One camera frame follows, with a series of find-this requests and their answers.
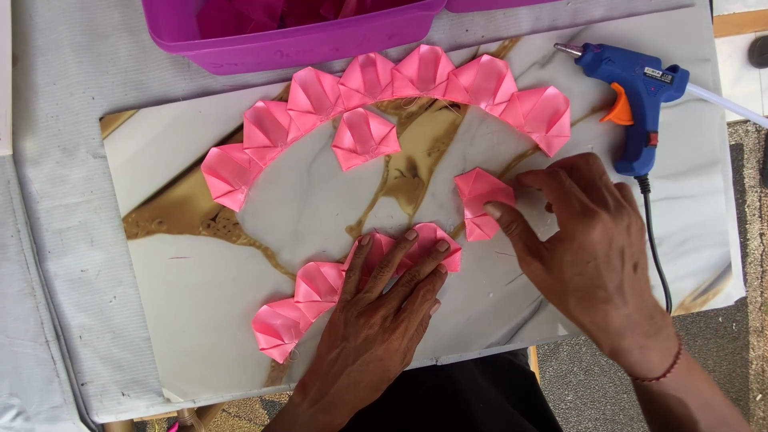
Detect long arc of pink petals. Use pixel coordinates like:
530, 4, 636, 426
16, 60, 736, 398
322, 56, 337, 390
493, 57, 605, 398
200, 44, 572, 213

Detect person's right hand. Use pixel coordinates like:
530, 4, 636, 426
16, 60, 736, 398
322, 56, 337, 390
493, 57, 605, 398
484, 152, 679, 372

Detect wooden strip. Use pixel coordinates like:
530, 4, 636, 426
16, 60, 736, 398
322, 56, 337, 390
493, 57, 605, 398
712, 8, 768, 38

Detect blue hot glue gun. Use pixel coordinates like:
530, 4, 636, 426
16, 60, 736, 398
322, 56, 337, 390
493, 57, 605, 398
552, 42, 691, 178

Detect red thread bracelet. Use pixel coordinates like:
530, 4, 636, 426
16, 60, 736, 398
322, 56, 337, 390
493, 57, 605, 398
629, 338, 684, 384

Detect grey tablecloth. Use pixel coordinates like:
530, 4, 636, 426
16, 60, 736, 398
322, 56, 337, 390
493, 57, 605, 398
0, 0, 716, 432

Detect person's black clothing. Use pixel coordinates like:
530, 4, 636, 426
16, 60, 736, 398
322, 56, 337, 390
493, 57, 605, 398
341, 350, 564, 432

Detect person's left hand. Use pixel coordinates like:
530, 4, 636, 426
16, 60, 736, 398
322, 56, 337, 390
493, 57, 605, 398
298, 229, 451, 388

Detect pink ribbon petal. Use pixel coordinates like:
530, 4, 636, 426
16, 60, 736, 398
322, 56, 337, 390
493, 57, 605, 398
454, 167, 517, 242
331, 107, 402, 172

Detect short chain of pink petals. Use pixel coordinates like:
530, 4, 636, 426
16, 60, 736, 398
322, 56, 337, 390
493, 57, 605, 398
251, 222, 463, 365

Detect purple plastic basket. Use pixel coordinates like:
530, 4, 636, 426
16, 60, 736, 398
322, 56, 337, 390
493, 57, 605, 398
140, 0, 448, 76
444, 0, 562, 14

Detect black power cord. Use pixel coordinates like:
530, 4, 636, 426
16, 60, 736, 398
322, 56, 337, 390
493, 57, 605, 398
634, 174, 674, 315

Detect white glue stick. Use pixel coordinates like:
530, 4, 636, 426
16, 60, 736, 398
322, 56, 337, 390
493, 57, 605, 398
686, 82, 768, 129

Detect dark round object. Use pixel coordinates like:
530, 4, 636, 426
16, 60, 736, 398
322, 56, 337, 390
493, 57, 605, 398
747, 35, 768, 69

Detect marble pattern board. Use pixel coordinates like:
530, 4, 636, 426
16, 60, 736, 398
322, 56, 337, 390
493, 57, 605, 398
99, 0, 747, 404

